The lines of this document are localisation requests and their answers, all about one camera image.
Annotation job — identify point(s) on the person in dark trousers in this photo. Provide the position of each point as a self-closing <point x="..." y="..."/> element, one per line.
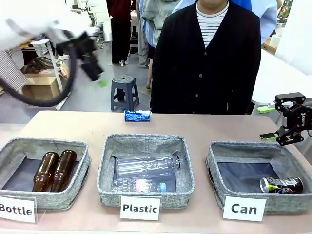
<point x="120" y="36"/>

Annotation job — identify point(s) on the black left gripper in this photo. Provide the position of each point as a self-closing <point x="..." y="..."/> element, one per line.
<point x="92" y="68"/>

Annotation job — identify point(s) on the white Can label sign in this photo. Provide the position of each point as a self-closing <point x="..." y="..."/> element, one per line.
<point x="243" y="208"/>

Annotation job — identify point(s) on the crushed blue can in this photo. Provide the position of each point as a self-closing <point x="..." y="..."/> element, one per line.
<point x="137" y="115"/>

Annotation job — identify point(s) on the cardboard box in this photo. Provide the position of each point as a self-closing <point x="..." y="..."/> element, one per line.
<point x="41" y="85"/>

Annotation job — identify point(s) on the crushed black can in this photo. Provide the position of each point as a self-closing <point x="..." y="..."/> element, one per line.
<point x="282" y="184"/>

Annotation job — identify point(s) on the white metal rack frame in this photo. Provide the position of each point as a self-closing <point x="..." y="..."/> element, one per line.
<point x="52" y="63"/>

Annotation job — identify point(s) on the large clear plastic bottle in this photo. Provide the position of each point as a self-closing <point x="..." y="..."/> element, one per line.
<point x="146" y="165"/>

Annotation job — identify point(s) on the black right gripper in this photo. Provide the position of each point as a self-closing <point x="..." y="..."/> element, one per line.
<point x="298" y="119"/>

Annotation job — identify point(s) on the person in black cardigan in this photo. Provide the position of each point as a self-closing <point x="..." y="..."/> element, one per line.
<point x="204" y="68"/>

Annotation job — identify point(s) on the white Bottle label sign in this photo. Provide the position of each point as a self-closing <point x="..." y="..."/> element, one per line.
<point x="17" y="209"/>

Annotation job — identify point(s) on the small blue-capped plastic bottle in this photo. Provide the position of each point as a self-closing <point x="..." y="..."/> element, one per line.
<point x="140" y="185"/>

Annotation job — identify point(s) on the white Plastic label sign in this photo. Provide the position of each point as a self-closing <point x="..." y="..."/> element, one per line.
<point x="140" y="208"/>

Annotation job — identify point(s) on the grey plastic stool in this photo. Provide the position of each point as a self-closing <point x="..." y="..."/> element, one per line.
<point x="124" y="91"/>

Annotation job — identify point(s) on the white side table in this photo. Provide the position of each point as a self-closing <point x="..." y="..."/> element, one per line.
<point x="280" y="73"/>

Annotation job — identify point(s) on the brown glass bottle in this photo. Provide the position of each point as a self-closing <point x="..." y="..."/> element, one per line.
<point x="46" y="170"/>
<point x="64" y="170"/>

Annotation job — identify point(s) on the grey fabric basket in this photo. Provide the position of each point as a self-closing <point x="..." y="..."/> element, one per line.
<point x="44" y="170"/>
<point x="243" y="156"/>
<point x="146" y="146"/>

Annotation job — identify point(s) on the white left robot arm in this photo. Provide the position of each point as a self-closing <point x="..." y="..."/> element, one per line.
<point x="36" y="19"/>

